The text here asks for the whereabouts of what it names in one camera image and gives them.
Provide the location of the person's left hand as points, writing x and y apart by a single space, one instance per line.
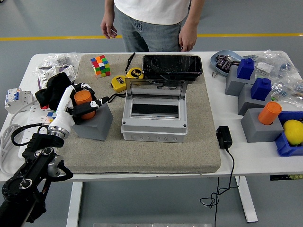
188 41

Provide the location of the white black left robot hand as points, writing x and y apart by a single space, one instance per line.
62 113

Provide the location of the person's right hand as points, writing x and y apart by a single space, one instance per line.
107 27

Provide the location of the orange cylinder battery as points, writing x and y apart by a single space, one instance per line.
270 113
81 98

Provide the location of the grey block with round hole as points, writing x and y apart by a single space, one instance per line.
94 130
258 132

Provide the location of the smoky transparent box lid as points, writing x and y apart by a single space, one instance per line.
154 88

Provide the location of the grey electrical junction box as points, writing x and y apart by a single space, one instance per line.
154 132

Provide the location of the person's right forearm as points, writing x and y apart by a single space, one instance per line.
109 10

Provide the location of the person's left forearm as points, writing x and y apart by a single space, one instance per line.
193 16

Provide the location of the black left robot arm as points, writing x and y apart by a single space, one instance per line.
30 165

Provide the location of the small colourful puzzle cube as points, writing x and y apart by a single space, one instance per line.
51 117

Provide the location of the black cloth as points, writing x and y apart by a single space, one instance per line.
55 89

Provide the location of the white power strip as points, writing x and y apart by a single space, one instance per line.
35 116

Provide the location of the black plastic tray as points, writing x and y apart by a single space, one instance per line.
171 65

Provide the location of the pale blue dish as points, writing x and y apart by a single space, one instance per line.
214 63

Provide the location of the purple printed packet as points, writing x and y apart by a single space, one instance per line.
223 65
220 57

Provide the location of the large colourful puzzle cube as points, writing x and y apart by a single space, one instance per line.
101 66

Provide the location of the person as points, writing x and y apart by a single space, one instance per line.
151 23

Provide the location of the white purple device package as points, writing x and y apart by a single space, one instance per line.
56 71

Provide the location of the white circuit breaker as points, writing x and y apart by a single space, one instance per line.
16 99

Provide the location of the yellow tape measure marked 5m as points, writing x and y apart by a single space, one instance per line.
134 72

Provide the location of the clear bags of screws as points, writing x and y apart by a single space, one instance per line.
56 59

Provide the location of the yellow tape measure black label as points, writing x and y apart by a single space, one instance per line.
119 83

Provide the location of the grey block holder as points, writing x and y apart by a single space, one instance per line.
233 85
246 104

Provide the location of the blue plastic block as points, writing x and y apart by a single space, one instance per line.
245 69
260 91

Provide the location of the grey-brown mat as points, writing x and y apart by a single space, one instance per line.
142 156

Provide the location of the white table leg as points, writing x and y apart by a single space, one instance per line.
247 201
74 203

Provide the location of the clear bags of small parts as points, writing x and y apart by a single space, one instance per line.
279 68

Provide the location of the black power adapter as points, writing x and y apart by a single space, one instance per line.
224 137

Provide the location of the yellow lemon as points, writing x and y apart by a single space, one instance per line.
293 132

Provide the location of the blue storage bin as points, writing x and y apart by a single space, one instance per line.
284 146

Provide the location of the black table control panel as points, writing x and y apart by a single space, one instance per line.
281 177

